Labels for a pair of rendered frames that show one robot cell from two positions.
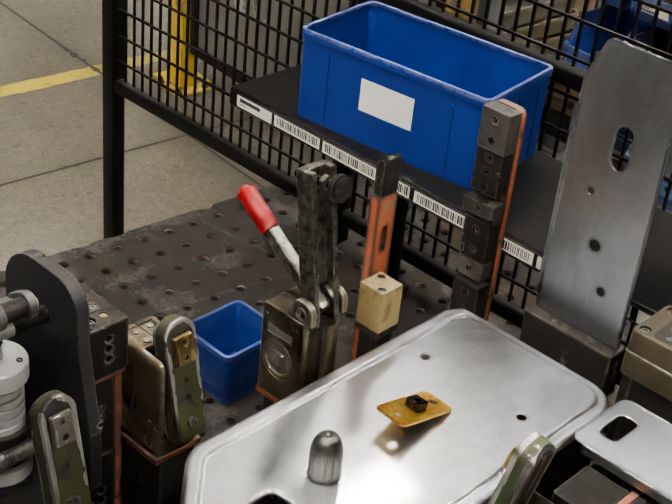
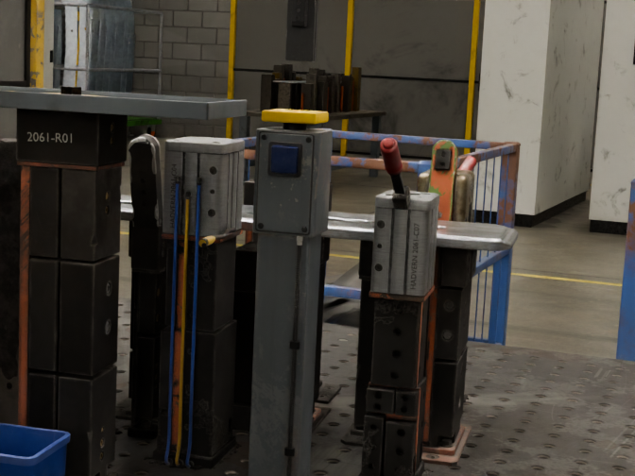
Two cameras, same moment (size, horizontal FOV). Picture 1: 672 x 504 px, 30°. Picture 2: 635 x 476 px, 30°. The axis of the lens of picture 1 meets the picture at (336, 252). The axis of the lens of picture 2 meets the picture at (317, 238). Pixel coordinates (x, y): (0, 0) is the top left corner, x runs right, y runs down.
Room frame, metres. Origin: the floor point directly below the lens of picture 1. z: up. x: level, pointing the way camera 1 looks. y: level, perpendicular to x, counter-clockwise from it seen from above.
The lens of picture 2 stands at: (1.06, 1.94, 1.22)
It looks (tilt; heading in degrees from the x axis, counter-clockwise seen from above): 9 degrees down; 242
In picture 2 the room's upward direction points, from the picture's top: 3 degrees clockwise
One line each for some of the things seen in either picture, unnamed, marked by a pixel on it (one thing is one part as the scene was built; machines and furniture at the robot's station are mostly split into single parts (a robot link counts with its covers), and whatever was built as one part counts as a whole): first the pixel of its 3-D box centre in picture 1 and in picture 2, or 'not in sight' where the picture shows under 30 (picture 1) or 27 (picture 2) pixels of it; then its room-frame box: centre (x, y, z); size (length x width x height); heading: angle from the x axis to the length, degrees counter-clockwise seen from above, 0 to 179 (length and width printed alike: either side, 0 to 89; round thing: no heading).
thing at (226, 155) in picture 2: not in sight; (198, 299); (0.50, 0.55, 0.90); 0.13 x 0.10 x 0.41; 49
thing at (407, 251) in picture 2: not in sight; (399, 339); (0.30, 0.73, 0.88); 0.11 x 0.10 x 0.36; 49
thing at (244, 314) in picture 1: (231, 353); not in sight; (1.40, 0.13, 0.74); 0.11 x 0.10 x 0.09; 139
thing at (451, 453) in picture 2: not in sight; (448, 341); (0.16, 0.63, 0.84); 0.18 x 0.06 x 0.29; 49
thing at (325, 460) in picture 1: (325, 459); not in sight; (0.89, -0.01, 1.02); 0.03 x 0.03 x 0.07
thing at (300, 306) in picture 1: (304, 312); not in sight; (1.06, 0.03, 1.06); 0.03 x 0.01 x 0.03; 49
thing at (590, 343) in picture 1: (550, 430); not in sight; (1.18, -0.28, 0.85); 0.12 x 0.03 x 0.30; 49
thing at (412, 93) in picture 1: (420, 90); not in sight; (1.57, -0.09, 1.09); 0.30 x 0.17 x 0.13; 55
